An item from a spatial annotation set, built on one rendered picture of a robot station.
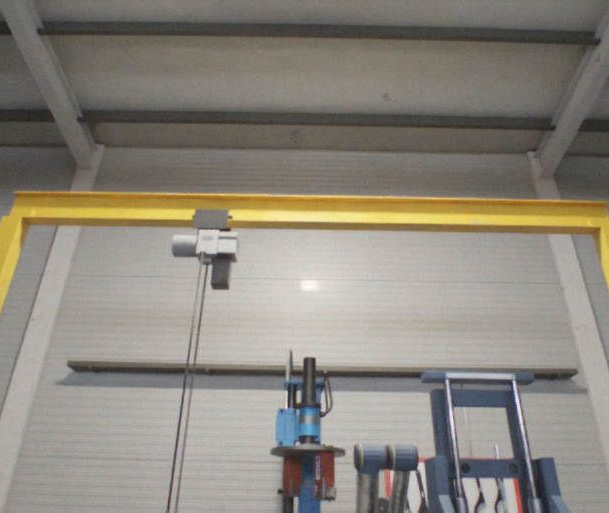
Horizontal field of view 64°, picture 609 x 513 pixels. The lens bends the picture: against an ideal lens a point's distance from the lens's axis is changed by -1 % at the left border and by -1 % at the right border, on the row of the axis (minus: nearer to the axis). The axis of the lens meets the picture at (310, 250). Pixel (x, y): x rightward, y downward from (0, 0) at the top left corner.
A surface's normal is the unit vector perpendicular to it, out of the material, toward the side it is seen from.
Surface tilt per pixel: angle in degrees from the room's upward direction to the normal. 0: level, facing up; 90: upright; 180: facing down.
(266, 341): 90
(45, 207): 90
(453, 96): 173
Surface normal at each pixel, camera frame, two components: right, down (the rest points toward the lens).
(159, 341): 0.01, -0.49
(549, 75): -0.01, 0.81
